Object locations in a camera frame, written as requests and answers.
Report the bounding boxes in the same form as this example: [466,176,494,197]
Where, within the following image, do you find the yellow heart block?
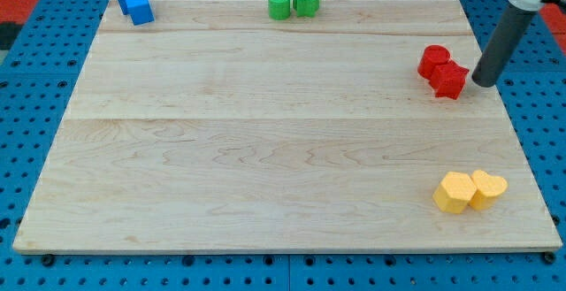
[469,170,509,211]

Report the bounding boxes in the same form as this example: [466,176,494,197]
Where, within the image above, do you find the red cylinder block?
[417,45,451,80]

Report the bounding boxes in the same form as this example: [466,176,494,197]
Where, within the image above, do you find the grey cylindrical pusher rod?
[472,4,537,88]

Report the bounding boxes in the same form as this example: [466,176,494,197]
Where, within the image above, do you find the red star block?
[429,61,470,100]

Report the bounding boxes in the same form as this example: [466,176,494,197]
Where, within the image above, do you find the green cylinder block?
[268,0,291,20]

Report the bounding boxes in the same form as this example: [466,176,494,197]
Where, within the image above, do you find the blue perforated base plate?
[1,0,565,290]

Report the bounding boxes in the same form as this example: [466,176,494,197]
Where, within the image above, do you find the blue cube block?
[126,0,154,26]

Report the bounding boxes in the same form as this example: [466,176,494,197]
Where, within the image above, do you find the wooden board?
[13,0,562,255]

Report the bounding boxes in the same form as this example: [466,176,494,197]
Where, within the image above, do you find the yellow hexagon block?
[432,172,477,214]

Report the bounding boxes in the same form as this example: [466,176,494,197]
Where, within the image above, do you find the green star block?
[293,0,320,18]

